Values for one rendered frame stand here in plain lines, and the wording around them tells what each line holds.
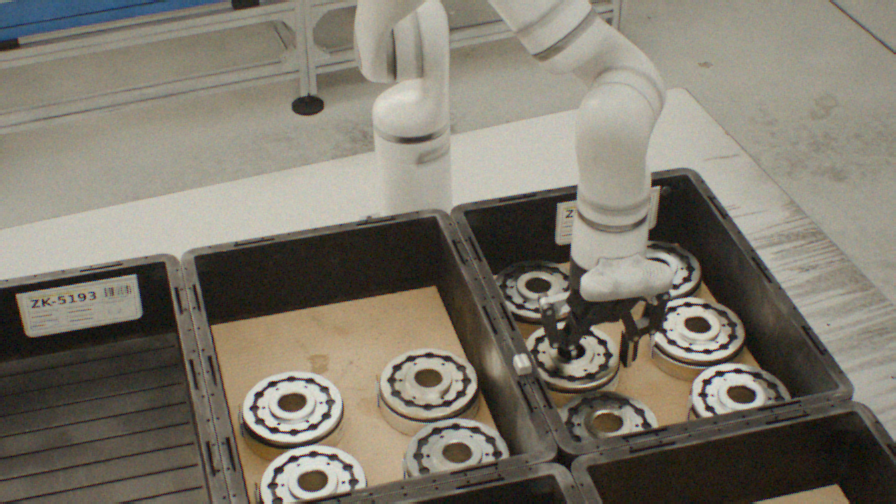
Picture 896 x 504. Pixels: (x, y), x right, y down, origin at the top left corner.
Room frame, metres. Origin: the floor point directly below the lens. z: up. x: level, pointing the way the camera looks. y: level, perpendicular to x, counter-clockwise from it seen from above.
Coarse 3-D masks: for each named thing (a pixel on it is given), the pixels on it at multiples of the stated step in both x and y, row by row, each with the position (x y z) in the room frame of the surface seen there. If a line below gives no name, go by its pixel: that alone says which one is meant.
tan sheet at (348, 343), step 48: (432, 288) 1.25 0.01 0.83; (240, 336) 1.17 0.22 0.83; (288, 336) 1.17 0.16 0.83; (336, 336) 1.17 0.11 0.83; (384, 336) 1.17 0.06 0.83; (432, 336) 1.17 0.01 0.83; (240, 384) 1.09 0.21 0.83; (336, 384) 1.09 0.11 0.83; (384, 432) 1.02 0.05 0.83; (384, 480) 0.95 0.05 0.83
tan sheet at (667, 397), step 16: (704, 288) 1.25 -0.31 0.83; (640, 352) 1.14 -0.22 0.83; (624, 368) 1.11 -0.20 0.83; (640, 368) 1.11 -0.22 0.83; (656, 368) 1.11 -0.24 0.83; (624, 384) 1.09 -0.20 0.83; (640, 384) 1.09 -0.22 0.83; (656, 384) 1.09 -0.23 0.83; (672, 384) 1.09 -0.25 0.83; (688, 384) 1.09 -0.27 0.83; (640, 400) 1.06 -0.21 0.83; (656, 400) 1.06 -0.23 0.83; (672, 400) 1.06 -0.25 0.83; (656, 416) 1.04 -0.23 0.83; (672, 416) 1.04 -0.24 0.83
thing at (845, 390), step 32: (544, 192) 1.30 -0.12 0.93; (576, 192) 1.30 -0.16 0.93; (704, 192) 1.30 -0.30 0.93; (736, 224) 1.24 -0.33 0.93; (480, 256) 1.18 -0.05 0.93; (768, 288) 1.13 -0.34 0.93; (512, 320) 1.08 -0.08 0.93; (800, 320) 1.08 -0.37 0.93; (544, 384) 0.98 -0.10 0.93; (544, 416) 0.94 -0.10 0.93; (736, 416) 0.94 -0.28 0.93; (576, 448) 0.90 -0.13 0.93; (608, 448) 0.90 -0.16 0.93
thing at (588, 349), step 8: (584, 344) 1.11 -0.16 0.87; (552, 352) 1.10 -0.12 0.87; (584, 352) 1.11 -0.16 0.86; (592, 352) 1.10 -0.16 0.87; (552, 360) 1.09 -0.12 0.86; (560, 360) 1.09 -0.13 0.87; (568, 360) 1.09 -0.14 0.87; (576, 360) 1.09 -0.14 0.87; (584, 360) 1.09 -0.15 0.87; (592, 360) 1.09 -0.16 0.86; (568, 368) 1.08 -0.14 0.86; (576, 368) 1.08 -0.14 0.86
